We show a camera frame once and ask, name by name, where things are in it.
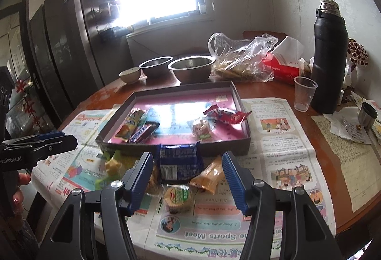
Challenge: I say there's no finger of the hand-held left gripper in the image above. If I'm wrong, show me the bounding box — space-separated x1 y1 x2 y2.
0 134 78 160
28 131 66 142

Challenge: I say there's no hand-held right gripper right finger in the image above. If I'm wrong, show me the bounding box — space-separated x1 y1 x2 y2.
222 151 337 260

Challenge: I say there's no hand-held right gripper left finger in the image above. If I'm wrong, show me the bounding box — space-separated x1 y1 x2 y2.
36 152 155 260

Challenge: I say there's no crispy rice cake clear packet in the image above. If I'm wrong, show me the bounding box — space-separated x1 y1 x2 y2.
145 163 164 196

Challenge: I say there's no orange snack packet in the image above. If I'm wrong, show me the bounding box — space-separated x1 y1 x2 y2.
190 155 224 194

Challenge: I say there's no green yellow snack packet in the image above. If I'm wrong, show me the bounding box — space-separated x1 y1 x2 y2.
100 149 136 181

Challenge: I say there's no grey cardboard box tray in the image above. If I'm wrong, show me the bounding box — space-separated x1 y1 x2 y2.
96 81 252 158

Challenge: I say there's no blue biscuit packet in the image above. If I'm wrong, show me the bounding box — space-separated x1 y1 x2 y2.
159 142 205 184

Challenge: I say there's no round cookie green label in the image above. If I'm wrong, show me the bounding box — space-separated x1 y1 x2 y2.
161 184 195 214

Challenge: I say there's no brown chocolate bar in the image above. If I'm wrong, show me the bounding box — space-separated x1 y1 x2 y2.
129 122 160 144

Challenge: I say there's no golden yellow snack bar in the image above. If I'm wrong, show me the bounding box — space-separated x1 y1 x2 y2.
115 109 147 142

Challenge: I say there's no clear crumbly snack packet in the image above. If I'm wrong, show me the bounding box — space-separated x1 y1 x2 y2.
192 118 214 140

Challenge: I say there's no red snack packet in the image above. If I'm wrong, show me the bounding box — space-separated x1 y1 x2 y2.
220 110 252 125
203 105 237 121

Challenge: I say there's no person's left forearm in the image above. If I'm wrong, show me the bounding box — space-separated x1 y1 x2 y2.
0 212 40 260

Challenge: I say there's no person's left hand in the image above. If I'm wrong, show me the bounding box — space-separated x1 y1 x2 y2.
11 173 32 208

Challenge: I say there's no red paper window decoration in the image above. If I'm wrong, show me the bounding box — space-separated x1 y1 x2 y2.
14 77 42 128

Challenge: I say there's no colourful printed newspaper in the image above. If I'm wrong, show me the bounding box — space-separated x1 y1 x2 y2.
31 98 337 260

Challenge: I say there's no dark refrigerator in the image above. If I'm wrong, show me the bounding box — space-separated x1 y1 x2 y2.
27 0 134 118

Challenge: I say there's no small ceramic bowl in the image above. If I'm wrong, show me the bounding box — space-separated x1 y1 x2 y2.
119 67 141 84

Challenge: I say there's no small steel bowl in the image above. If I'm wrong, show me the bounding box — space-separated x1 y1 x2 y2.
139 56 174 78

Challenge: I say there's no clear plastic cup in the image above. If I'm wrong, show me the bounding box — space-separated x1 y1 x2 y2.
293 76 318 112

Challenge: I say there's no crumpled white paper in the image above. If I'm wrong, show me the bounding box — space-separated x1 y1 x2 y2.
323 105 381 144

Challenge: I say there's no large steel bowl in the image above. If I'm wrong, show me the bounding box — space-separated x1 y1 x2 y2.
167 55 216 84

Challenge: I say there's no clear plastic food bag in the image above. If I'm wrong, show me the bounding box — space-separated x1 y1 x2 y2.
207 33 279 83

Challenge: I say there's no handwritten paper sheet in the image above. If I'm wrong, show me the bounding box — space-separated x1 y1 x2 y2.
311 114 381 213

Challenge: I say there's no red tissue pack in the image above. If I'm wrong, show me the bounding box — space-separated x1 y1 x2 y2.
261 35 305 86

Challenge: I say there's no silver pill blister pack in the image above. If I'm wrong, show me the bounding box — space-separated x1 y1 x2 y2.
342 118 368 141

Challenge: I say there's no white window ledge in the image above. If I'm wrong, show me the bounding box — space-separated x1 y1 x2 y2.
126 20 215 60

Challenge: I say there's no small steel cup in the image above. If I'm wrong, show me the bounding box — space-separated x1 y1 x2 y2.
358 102 378 130

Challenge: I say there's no wooden chair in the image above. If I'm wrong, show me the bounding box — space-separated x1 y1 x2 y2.
242 30 288 40

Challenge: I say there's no black thermos flask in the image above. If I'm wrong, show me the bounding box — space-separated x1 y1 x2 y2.
310 0 349 115

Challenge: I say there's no brown white flower decoration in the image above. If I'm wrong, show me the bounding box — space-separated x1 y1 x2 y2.
348 38 370 67

